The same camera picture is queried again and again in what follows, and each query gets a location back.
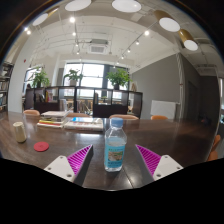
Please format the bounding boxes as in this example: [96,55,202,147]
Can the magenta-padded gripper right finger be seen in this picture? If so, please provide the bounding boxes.
[134,143,184,188]

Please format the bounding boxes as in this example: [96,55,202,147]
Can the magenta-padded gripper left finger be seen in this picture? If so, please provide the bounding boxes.
[43,144,94,187]

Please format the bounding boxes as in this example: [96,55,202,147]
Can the clear blue-capped water bottle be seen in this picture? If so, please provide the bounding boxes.
[103,117,128,173]

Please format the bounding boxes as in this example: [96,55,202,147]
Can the flat round red coaster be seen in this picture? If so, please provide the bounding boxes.
[33,141,50,153]

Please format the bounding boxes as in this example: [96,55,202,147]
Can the stack of books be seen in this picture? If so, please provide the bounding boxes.
[36,110,70,129]

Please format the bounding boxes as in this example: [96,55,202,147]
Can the cream paper cup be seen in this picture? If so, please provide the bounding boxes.
[12,121,28,144]

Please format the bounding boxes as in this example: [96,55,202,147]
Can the dark low shelf unit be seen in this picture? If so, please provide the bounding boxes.
[23,85,144,119]

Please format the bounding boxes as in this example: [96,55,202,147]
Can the bushy green potted plant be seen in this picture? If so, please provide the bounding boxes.
[31,67,51,89]

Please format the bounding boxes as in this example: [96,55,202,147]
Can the small green potted plant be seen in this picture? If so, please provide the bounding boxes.
[63,68,84,87]

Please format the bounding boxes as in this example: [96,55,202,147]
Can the tall bookshelf with books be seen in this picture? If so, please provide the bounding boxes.
[0,61,15,113]

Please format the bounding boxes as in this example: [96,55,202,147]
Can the wide green potted plant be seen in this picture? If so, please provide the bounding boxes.
[106,68,132,90]

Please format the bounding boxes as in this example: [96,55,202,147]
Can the ceiling air conditioner unit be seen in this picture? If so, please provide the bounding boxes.
[88,39,109,55]

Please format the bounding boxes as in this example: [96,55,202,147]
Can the small track spotlights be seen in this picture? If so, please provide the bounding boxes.
[23,16,151,61]

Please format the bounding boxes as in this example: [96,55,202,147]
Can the round white ceiling lights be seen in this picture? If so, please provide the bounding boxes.
[32,0,199,52]

